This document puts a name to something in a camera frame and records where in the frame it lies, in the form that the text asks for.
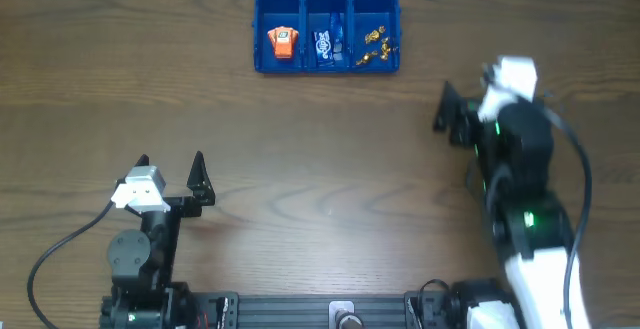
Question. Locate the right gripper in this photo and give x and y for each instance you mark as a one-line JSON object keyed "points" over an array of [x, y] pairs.
{"points": [[465, 126]]}

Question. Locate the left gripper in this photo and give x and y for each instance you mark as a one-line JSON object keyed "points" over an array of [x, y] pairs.
{"points": [[185, 207]]}

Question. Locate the blue candy pack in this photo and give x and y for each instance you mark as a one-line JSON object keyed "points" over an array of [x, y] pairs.
{"points": [[323, 46], [337, 31]]}

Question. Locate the orange candy box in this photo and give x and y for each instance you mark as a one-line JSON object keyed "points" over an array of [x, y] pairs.
{"points": [[283, 41]]}

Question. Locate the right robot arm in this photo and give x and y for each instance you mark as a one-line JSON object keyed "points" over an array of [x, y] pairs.
{"points": [[525, 139]]}

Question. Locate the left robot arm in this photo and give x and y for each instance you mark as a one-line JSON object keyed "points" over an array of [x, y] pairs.
{"points": [[130, 256]]}

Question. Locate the blue tray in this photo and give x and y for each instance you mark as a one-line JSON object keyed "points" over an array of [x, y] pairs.
{"points": [[280, 4]]}

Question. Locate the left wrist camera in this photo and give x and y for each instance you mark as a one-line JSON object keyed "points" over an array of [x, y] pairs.
{"points": [[142, 189]]}

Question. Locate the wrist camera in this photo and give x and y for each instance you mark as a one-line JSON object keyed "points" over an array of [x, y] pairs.
{"points": [[515, 76], [142, 189]]}

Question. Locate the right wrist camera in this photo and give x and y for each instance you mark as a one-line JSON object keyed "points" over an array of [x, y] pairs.
{"points": [[515, 76]]}

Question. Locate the mounting rail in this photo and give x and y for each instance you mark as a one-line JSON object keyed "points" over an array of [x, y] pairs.
{"points": [[290, 314]]}

